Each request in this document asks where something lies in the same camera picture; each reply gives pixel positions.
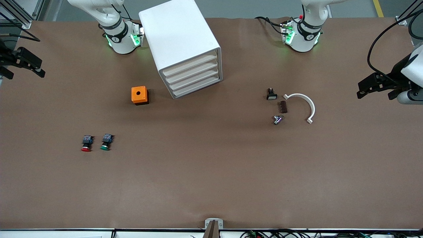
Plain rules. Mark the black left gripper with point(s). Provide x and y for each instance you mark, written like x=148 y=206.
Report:
x=397 y=74

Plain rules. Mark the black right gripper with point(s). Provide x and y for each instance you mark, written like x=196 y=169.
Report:
x=7 y=57

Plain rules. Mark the red mushroom push button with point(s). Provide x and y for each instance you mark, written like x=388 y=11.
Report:
x=86 y=149

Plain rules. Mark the white plastic drawer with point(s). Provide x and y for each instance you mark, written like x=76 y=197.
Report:
x=190 y=64
x=195 y=79
x=192 y=72
x=197 y=86

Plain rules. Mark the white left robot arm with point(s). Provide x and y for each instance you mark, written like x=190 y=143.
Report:
x=302 y=41

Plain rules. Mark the green mushroom push button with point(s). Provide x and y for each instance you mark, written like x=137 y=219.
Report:
x=105 y=147

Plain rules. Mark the white drawer cabinet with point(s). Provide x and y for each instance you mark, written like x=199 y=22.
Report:
x=175 y=36

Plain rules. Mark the brown terminal block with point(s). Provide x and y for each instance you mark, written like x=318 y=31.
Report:
x=283 y=107

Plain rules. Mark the small silver purple component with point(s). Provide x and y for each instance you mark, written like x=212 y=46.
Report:
x=277 y=120

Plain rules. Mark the brown table mat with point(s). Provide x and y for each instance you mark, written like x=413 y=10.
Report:
x=211 y=165

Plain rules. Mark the brown upright bar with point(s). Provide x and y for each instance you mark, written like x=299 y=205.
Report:
x=212 y=231

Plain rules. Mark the aluminium frame profile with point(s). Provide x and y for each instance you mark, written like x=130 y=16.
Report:
x=403 y=20
x=19 y=18

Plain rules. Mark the white curved plastic bracket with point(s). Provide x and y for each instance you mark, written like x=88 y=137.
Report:
x=309 y=102

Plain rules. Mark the small black white switch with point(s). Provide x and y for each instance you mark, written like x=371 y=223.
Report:
x=271 y=96

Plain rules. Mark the orange button enclosure box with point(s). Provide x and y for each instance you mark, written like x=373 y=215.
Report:
x=138 y=93

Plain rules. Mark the white table edge rail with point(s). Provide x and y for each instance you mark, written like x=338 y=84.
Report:
x=49 y=234

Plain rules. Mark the grey metal mount bracket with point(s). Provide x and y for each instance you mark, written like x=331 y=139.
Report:
x=207 y=222

